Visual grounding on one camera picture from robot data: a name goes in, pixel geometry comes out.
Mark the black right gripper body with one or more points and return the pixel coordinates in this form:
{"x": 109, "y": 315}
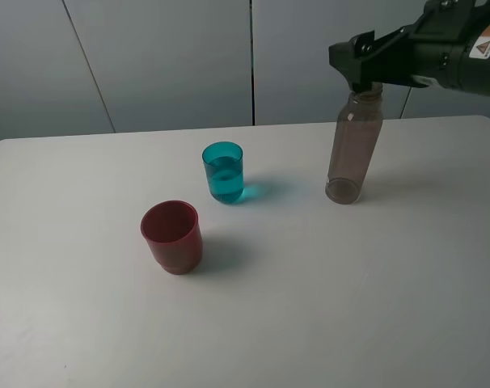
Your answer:
{"x": 428, "y": 52}

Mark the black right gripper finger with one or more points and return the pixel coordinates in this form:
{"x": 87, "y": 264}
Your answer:
{"x": 347, "y": 58}

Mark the brown transparent plastic bottle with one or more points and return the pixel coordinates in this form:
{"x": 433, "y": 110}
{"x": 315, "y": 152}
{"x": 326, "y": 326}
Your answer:
{"x": 357, "y": 130}

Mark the teal transparent plastic cup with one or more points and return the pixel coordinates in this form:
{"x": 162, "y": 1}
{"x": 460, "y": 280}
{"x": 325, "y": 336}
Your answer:
{"x": 223, "y": 163}

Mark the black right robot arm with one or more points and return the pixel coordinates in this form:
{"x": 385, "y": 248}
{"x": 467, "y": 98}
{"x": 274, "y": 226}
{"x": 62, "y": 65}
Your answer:
{"x": 474, "y": 68}

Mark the red plastic cup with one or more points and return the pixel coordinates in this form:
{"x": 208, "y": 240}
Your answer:
{"x": 172, "y": 232}

